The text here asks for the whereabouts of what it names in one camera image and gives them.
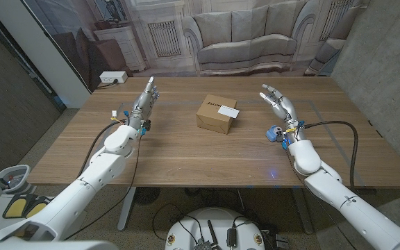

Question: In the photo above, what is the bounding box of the black round floor fan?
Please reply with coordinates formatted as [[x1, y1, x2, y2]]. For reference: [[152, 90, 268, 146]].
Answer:
[[133, 187, 161, 206]]

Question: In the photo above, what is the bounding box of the printed living room backdrop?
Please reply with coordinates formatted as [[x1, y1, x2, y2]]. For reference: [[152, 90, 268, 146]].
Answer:
[[22, 0, 371, 93]]

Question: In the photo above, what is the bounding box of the brown cardboard packing box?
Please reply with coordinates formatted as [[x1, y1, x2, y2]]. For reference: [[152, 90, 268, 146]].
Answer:
[[195, 94, 238, 135]]

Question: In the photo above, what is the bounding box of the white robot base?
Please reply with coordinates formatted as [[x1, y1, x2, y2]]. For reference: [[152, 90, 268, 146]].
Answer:
[[164, 207, 266, 250]]

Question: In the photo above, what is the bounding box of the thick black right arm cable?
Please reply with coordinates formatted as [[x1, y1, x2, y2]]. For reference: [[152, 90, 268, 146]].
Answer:
[[302, 119, 360, 191]]

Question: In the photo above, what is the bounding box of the black antenna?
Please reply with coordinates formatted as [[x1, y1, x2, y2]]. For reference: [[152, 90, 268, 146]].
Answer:
[[206, 219, 222, 250]]

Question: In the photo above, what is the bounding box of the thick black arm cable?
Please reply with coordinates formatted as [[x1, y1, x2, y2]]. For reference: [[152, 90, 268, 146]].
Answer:
[[302, 119, 360, 191], [76, 119, 128, 180]]

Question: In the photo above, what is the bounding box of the yellow black foot pedal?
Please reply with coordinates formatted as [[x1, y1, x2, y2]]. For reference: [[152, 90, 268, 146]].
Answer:
[[24, 195, 52, 218], [2, 194, 31, 219]]

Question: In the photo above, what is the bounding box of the grey table leg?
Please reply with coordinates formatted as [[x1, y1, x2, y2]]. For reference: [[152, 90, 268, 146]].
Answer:
[[292, 187, 315, 235], [117, 186, 137, 232]]

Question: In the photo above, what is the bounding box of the blue toy camera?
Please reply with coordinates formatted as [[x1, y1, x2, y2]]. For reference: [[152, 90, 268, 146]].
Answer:
[[265, 125, 285, 143]]

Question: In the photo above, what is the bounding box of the black power adapter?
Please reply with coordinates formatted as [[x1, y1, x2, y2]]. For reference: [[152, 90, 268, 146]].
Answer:
[[226, 227, 238, 248]]

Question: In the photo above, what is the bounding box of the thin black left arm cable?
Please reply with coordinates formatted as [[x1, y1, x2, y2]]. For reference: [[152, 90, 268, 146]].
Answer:
[[62, 133, 142, 241]]

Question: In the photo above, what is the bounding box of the white power strip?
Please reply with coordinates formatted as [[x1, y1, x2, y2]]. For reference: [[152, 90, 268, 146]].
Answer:
[[99, 70, 128, 84]]

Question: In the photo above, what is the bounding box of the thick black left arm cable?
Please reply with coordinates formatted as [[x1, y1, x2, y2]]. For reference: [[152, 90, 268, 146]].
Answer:
[[76, 119, 128, 180]]

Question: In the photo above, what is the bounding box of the white card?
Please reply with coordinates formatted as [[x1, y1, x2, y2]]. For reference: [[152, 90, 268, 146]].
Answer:
[[217, 105, 240, 119]]

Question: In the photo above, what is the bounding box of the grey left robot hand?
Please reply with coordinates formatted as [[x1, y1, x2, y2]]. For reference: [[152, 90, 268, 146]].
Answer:
[[126, 76, 160, 133]]

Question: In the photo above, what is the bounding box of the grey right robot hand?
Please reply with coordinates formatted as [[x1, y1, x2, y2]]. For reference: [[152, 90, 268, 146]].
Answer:
[[259, 83, 307, 144]]

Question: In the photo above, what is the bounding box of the grey white headset device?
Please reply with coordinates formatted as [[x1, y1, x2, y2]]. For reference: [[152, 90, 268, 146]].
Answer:
[[0, 164, 36, 194]]

